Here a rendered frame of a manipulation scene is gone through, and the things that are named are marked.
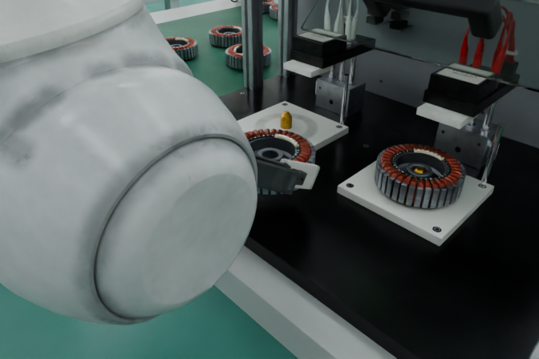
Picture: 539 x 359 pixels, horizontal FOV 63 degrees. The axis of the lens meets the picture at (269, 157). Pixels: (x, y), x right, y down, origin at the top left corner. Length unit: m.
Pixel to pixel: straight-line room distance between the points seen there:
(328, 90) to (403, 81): 0.15
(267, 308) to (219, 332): 0.92
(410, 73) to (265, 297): 0.53
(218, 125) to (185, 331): 1.30
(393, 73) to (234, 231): 0.75
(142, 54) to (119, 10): 0.02
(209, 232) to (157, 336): 1.28
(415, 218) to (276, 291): 0.19
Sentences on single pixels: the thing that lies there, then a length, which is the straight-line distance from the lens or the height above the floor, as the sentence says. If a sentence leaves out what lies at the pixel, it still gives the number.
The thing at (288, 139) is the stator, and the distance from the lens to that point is 0.56.
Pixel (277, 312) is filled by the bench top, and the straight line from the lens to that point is 0.49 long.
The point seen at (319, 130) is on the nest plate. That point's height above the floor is 0.78.
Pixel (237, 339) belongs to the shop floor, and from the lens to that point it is 1.40.
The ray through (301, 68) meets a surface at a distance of 0.72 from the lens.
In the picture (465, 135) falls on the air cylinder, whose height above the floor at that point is 0.81.
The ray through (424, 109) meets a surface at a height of 0.88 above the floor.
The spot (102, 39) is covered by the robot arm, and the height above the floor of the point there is 1.08.
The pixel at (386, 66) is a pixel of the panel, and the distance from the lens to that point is 0.90.
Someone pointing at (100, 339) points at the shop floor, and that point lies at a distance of 1.48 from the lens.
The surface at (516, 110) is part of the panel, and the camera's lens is 0.82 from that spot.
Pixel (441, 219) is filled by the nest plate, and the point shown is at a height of 0.78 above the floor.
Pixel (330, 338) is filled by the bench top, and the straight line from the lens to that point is 0.47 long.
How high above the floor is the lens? 1.13
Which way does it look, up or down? 31 degrees down
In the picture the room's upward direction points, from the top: straight up
